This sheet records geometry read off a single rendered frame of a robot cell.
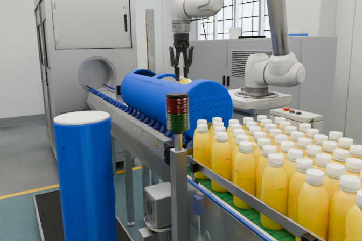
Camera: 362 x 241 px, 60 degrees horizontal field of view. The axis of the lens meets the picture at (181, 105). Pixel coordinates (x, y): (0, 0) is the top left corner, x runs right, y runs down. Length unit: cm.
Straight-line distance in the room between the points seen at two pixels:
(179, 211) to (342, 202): 43
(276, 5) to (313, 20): 237
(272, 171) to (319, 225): 16
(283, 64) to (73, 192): 134
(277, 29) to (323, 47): 144
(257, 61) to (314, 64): 123
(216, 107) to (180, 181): 60
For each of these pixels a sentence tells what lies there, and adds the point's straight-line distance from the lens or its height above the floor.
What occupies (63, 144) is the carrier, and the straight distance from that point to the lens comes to 163.
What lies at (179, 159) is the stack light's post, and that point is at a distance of 88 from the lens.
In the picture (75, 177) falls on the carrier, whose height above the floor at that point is 76.
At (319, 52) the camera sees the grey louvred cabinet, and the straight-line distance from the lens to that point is 326.
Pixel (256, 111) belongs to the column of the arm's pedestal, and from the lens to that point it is 200.
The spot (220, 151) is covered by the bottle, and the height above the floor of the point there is 104.
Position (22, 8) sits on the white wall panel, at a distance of 640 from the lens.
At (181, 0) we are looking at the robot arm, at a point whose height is 159.
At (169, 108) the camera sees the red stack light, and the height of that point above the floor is 122.
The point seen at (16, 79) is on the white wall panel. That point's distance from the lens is 638.
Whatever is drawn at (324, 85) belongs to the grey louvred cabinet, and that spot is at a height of 98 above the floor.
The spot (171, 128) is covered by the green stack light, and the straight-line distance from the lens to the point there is 85.
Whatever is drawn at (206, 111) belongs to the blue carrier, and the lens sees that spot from 141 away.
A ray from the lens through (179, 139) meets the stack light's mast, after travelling 87.
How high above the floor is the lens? 139
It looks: 11 degrees down
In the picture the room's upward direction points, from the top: 1 degrees counter-clockwise
